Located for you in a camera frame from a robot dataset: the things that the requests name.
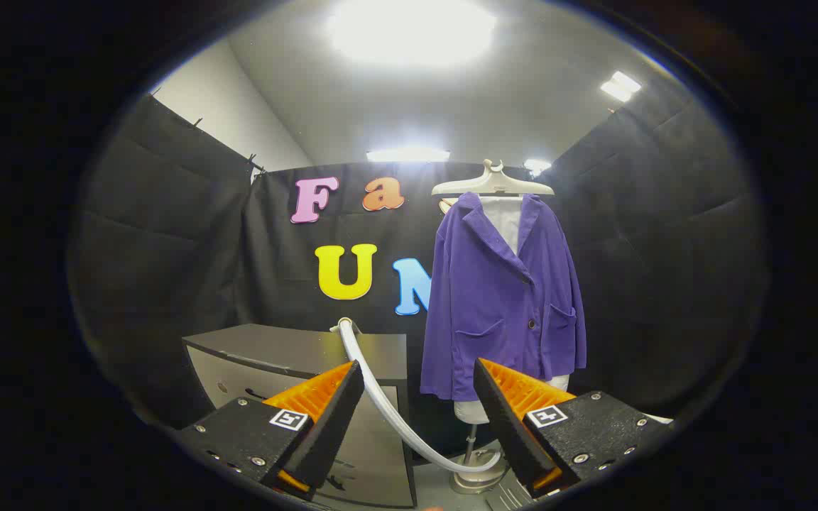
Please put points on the metal mannequin stand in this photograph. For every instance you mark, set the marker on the metal mannequin stand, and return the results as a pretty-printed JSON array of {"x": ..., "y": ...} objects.
[{"x": 476, "y": 479}]

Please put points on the white clothes hanger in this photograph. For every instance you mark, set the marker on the white clothes hanger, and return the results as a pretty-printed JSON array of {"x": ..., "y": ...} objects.
[{"x": 492, "y": 184}]

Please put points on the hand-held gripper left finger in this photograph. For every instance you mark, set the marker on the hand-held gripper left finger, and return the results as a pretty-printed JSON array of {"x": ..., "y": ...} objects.
[{"x": 331, "y": 419}]

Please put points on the ceiling light panel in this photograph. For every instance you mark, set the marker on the ceiling light panel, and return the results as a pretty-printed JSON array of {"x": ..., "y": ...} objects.
[
  {"x": 620, "y": 86},
  {"x": 407, "y": 155},
  {"x": 412, "y": 32}
]

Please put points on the black backdrop cloth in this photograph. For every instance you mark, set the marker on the black backdrop cloth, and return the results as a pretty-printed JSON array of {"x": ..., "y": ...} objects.
[{"x": 167, "y": 248}]

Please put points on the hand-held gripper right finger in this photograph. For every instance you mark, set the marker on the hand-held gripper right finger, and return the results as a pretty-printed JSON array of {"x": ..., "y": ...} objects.
[{"x": 505, "y": 419}]

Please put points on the white mannequin torso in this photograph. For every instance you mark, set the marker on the white mannequin torso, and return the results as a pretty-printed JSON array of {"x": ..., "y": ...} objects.
[{"x": 505, "y": 220}]

